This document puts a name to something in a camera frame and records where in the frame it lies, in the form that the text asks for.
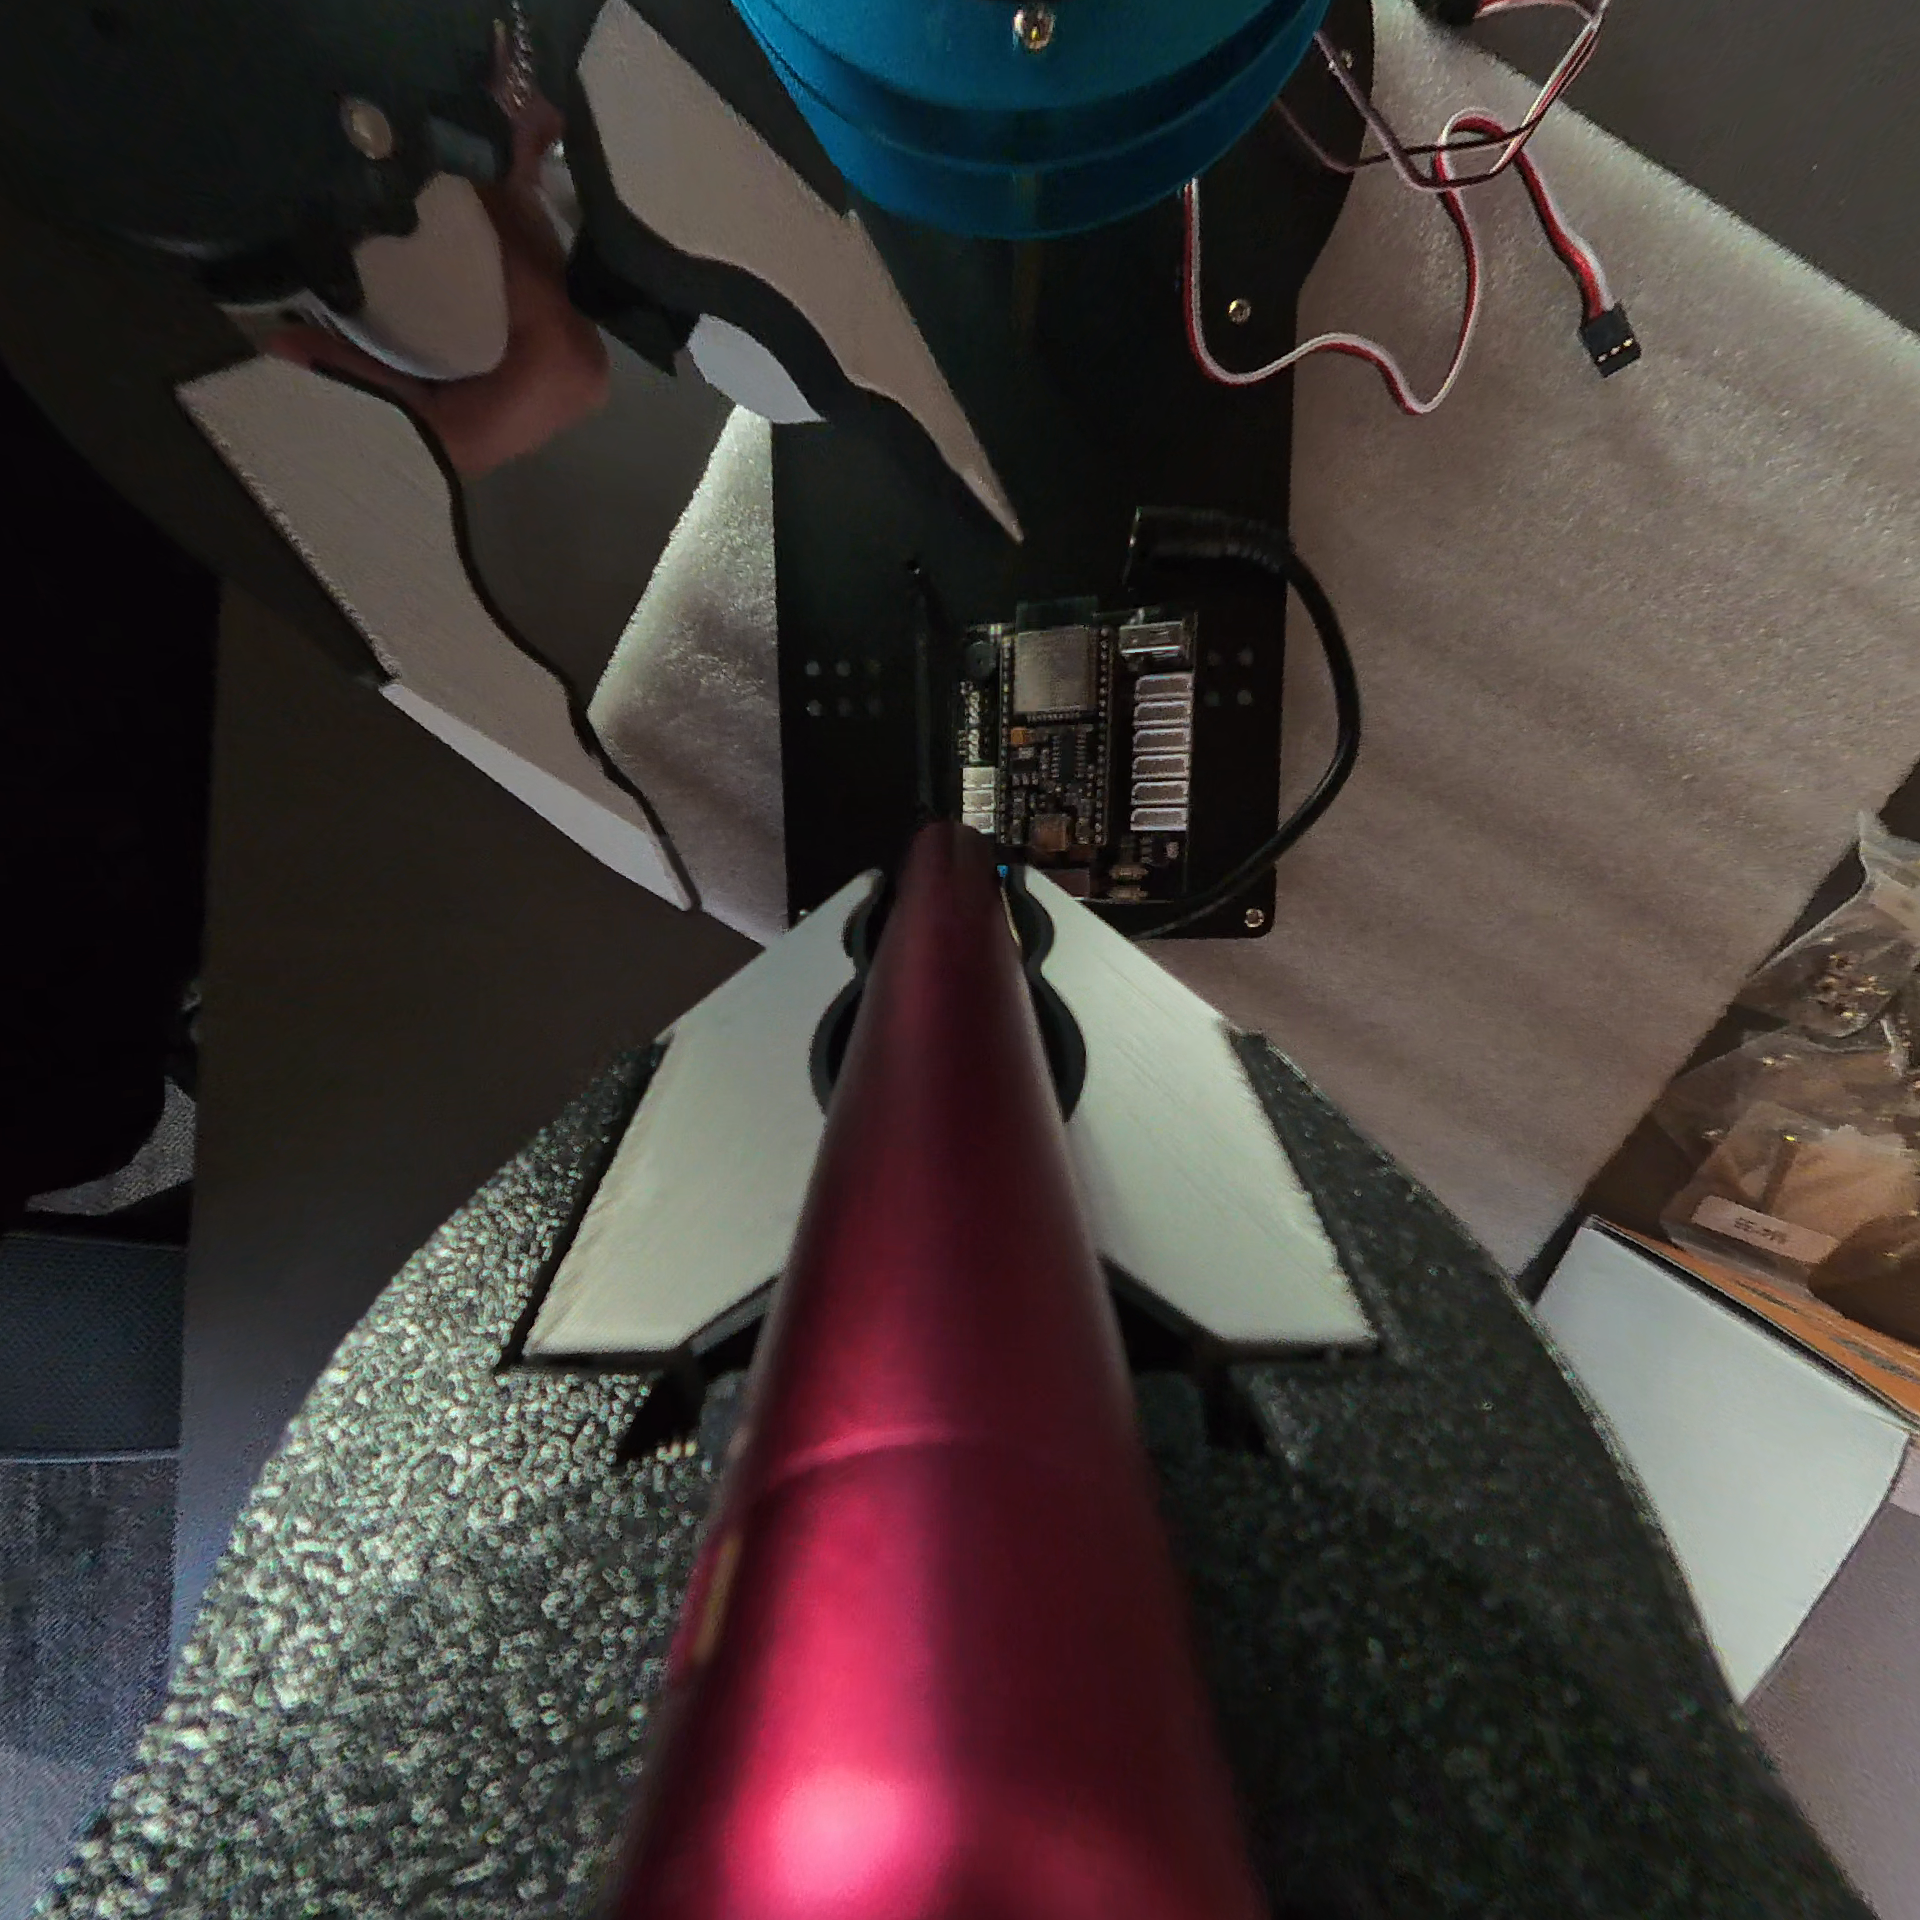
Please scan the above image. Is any black metal base plate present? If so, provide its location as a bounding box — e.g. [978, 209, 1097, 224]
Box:
[772, 0, 1373, 942]

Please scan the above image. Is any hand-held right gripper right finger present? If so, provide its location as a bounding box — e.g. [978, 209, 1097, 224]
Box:
[1001, 869, 1377, 1365]

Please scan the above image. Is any clear bag with beige parts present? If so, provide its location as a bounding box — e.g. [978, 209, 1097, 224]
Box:
[1655, 1100, 1920, 1309]

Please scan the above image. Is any black circuit board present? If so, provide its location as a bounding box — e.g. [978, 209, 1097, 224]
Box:
[942, 602, 1203, 909]

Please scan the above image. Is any black power cable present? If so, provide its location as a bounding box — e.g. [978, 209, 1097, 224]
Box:
[1126, 507, 1366, 942]

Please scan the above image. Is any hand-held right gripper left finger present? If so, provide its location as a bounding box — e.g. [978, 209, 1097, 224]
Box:
[521, 869, 891, 1372]

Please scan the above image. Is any white orange cardboard box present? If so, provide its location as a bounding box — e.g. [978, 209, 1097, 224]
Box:
[1531, 1215, 1920, 1709]

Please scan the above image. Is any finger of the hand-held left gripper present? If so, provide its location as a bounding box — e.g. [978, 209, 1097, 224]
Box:
[175, 353, 705, 915]
[560, 0, 1028, 545]

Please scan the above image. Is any white foam sheet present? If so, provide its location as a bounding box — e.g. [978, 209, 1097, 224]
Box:
[592, 0, 1920, 1278]

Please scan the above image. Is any person's left hand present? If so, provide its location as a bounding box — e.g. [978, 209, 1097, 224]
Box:
[269, 119, 610, 485]

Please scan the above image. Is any red electric screwdriver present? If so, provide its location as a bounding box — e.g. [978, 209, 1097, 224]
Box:
[607, 816, 1259, 1920]

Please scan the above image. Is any red white servo cable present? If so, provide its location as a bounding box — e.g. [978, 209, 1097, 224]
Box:
[1182, 0, 1643, 414]

